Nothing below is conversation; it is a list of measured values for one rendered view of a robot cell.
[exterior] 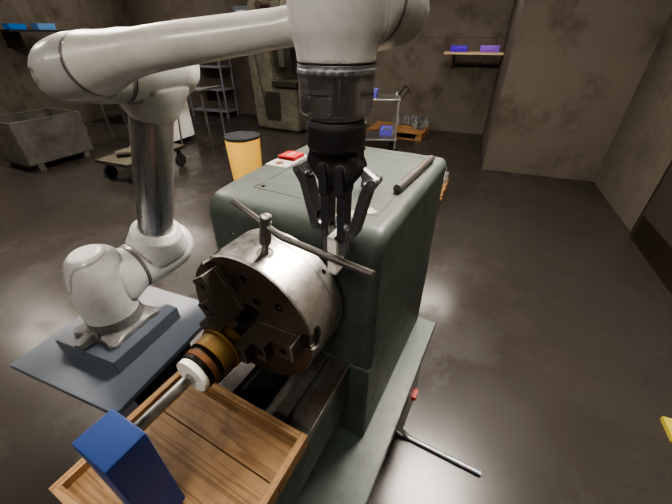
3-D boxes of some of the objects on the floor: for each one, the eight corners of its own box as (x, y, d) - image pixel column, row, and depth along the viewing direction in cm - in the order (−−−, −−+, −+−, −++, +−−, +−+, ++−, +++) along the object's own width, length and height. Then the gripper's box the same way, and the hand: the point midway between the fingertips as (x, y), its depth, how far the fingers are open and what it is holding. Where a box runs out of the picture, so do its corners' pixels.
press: (336, 123, 699) (336, -47, 548) (312, 137, 603) (304, -65, 452) (277, 118, 741) (262, -41, 590) (246, 131, 646) (219, -56, 494)
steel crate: (-1, 167, 467) (-30, 119, 431) (65, 149, 541) (45, 107, 505) (36, 174, 444) (10, 124, 408) (100, 154, 518) (82, 110, 482)
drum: (273, 185, 412) (267, 132, 377) (252, 197, 382) (243, 141, 347) (247, 180, 428) (239, 129, 392) (226, 191, 398) (215, 136, 362)
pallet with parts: (428, 131, 641) (431, 115, 625) (423, 141, 582) (425, 123, 565) (375, 127, 673) (376, 111, 656) (365, 136, 614) (366, 119, 597)
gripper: (275, 116, 40) (290, 270, 53) (373, 128, 35) (362, 295, 48) (307, 106, 46) (313, 248, 59) (396, 115, 41) (381, 268, 54)
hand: (336, 251), depth 52 cm, fingers closed
